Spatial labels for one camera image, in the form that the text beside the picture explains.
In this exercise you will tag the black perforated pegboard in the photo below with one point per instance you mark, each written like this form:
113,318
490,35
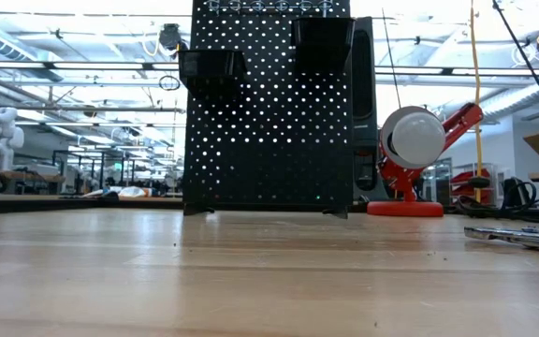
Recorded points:
269,140

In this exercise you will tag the black pegboard bin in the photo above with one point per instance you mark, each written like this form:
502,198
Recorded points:
321,44
211,75

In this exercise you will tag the black tower heater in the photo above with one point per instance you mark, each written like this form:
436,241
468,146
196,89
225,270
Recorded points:
365,70

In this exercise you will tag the red desk lamp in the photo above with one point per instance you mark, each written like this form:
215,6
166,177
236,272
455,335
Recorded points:
403,208

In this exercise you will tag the white cloth bundle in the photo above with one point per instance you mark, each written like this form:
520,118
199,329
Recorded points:
129,192

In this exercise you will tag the white light bulb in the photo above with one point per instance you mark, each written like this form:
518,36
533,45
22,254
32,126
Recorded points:
418,139

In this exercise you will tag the red cabinet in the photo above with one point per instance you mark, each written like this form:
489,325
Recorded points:
461,182

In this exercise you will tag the long wooden bench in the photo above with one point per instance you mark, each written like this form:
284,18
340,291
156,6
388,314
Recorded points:
26,176

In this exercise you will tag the black upright block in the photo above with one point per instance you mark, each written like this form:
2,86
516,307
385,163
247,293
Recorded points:
514,192

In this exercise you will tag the white humanoid robot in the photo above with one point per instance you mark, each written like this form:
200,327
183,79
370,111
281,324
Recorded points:
3,136

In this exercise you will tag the thin black pole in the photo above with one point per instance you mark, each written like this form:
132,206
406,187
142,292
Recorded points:
527,61

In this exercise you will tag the black aluminium rig frame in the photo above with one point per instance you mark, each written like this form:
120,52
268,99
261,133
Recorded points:
63,206

